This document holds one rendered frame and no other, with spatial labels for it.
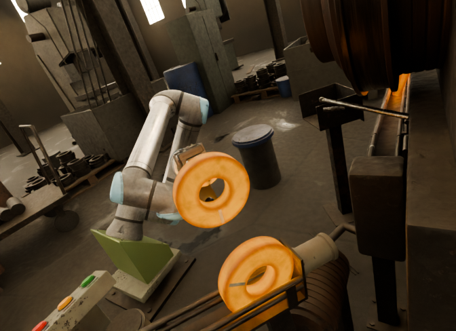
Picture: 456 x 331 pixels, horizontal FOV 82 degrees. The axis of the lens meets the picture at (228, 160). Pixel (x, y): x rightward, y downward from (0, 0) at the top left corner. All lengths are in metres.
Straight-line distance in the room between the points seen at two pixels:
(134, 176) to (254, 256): 0.46
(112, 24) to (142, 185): 2.95
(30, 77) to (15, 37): 1.44
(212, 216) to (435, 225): 0.35
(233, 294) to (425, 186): 0.34
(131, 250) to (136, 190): 0.68
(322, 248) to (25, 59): 12.88
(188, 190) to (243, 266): 0.17
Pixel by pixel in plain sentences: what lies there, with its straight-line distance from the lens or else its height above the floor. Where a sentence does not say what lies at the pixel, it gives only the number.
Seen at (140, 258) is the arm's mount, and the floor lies 0.28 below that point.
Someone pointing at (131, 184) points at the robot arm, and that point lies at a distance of 0.80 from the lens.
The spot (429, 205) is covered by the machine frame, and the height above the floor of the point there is 0.87.
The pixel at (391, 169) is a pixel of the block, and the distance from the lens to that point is 0.59.
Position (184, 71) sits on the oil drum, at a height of 0.81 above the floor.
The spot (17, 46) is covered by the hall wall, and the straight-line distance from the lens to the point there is 13.16.
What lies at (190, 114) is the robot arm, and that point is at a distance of 1.23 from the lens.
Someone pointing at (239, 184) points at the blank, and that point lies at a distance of 0.52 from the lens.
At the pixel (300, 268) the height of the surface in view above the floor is 0.70.
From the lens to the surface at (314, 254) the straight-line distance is 0.58.
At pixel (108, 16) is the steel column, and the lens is 3.61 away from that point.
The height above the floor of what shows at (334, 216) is 0.01.
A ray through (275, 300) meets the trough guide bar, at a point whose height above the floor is 0.66.
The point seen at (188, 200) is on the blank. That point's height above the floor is 0.88.
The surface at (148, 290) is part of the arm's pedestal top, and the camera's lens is 1.55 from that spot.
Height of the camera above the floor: 1.12
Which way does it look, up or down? 25 degrees down
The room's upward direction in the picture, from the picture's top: 20 degrees counter-clockwise
